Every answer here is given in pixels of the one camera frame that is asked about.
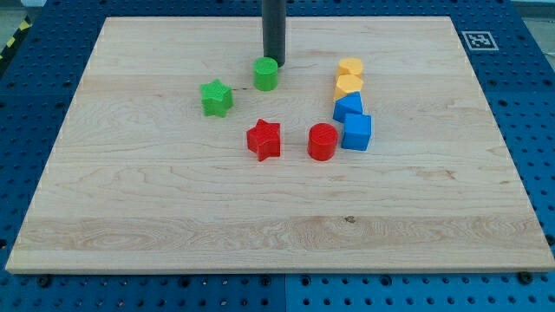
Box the yellow heart block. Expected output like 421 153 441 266
336 57 363 79

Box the red star block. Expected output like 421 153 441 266
246 119 281 161

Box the red cylinder block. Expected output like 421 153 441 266
307 123 338 161

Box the blue cube block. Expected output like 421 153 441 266
341 114 372 151

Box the green star block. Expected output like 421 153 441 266
199 79 233 118

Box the green cylinder block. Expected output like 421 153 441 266
253 57 278 91

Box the blue triangle block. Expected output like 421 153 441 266
332 92 363 123

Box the yellow pentagon block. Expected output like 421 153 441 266
333 75 363 101

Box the light wooden board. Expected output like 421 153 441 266
6 16 554 275

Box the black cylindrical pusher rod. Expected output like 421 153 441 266
261 0 286 67

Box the white fiducial marker tag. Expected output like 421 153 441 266
462 30 499 51

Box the yellow black hazard tape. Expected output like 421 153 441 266
1 16 33 62

